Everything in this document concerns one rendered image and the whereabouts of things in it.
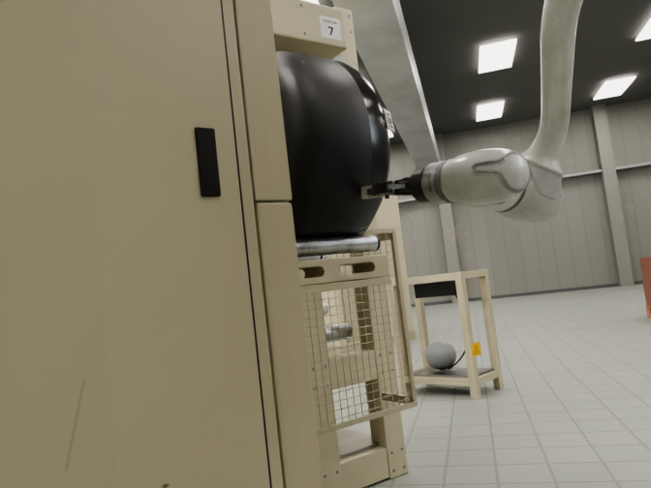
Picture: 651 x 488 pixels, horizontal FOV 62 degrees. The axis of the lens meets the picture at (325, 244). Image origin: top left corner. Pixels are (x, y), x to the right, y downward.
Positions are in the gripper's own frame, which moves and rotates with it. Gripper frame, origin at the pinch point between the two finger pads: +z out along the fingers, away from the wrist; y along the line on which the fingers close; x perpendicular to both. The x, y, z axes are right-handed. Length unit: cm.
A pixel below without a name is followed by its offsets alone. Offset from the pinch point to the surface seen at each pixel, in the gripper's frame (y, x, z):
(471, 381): -178, 107, 124
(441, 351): -184, 95, 154
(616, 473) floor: -110, 103, 0
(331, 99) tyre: 8.5, -22.3, 3.3
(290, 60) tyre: 13.7, -33.5, 13.0
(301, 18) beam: -17, -63, 53
